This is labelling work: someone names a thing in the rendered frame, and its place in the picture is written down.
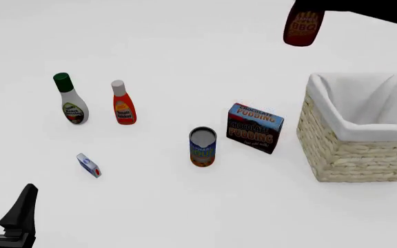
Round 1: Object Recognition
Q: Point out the dark brown bbq sauce bottle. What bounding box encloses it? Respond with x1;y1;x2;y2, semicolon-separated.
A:
283;4;326;48

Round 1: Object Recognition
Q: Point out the chocolate pudding box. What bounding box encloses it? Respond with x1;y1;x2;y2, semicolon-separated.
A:
225;102;285;155

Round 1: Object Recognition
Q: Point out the woven straw basket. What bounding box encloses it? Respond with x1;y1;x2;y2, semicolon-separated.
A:
296;72;397;183

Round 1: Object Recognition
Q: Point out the small white and blue box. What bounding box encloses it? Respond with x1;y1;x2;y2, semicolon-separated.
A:
76;152;103;179

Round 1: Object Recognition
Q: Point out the white cloth basket liner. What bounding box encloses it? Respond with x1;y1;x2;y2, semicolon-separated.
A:
305;72;397;143

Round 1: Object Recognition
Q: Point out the white ranch dressing bottle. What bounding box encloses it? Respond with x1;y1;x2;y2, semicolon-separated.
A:
52;72;90;125

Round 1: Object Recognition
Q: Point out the red tomato ketchup bottle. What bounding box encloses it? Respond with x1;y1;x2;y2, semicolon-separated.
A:
110;79;138;126

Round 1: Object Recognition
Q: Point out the blue soup can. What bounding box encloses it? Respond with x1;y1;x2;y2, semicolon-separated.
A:
188;126;218;168

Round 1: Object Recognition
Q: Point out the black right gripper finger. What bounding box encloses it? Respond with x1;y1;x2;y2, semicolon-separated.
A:
293;0;397;33

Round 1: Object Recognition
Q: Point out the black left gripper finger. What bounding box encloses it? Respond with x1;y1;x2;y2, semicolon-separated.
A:
0;183;39;235

